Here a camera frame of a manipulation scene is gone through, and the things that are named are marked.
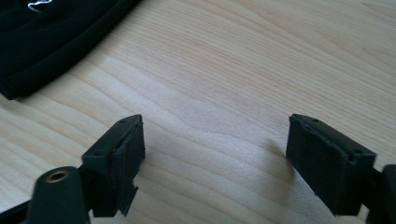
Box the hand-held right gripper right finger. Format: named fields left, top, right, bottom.
left=285, top=113, right=377, bottom=217

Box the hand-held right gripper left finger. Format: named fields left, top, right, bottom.
left=81, top=114, right=147, bottom=218

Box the black glove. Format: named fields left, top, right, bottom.
left=0, top=0, right=143, bottom=101

